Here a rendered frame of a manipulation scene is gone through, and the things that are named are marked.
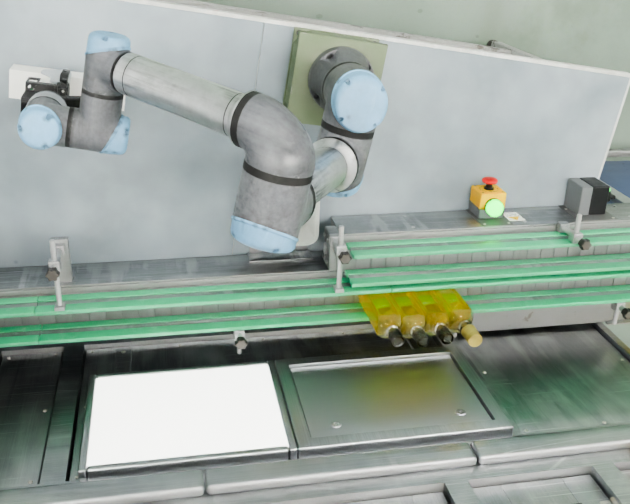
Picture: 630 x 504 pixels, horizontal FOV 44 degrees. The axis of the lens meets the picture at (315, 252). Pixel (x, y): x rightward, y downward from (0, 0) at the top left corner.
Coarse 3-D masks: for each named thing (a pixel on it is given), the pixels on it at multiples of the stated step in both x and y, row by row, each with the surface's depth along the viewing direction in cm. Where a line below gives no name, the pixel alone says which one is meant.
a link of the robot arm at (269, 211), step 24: (336, 144) 158; (360, 144) 161; (336, 168) 151; (360, 168) 162; (240, 192) 125; (264, 192) 122; (288, 192) 122; (312, 192) 133; (336, 192) 164; (240, 216) 126; (264, 216) 124; (288, 216) 125; (240, 240) 127; (264, 240) 125; (288, 240) 127
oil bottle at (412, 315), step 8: (392, 296) 187; (400, 296) 187; (408, 296) 187; (400, 304) 183; (408, 304) 183; (416, 304) 183; (400, 312) 180; (408, 312) 179; (416, 312) 180; (408, 320) 177; (416, 320) 177; (424, 320) 178; (408, 328) 177; (424, 328) 178; (408, 336) 178
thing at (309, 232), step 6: (318, 204) 187; (318, 210) 188; (312, 216) 190; (318, 216) 188; (306, 222) 196; (312, 222) 191; (318, 222) 189; (306, 228) 196; (312, 228) 191; (318, 228) 190; (300, 234) 194; (306, 234) 194; (312, 234) 191; (318, 234) 190; (300, 240) 191; (306, 240) 191; (312, 240) 191
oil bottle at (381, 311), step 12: (360, 300) 192; (372, 300) 183; (384, 300) 183; (372, 312) 181; (384, 312) 178; (396, 312) 178; (372, 324) 182; (384, 324) 175; (396, 324) 176; (384, 336) 177
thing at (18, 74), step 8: (16, 64) 168; (16, 72) 163; (24, 72) 163; (32, 72) 164; (40, 72) 165; (72, 72) 170; (80, 72) 171; (16, 80) 164; (24, 80) 164; (32, 80) 164; (40, 80) 165; (48, 80) 165; (72, 80) 166; (80, 80) 166; (16, 88) 164; (24, 88) 165; (72, 88) 167; (80, 88) 167; (16, 96) 165
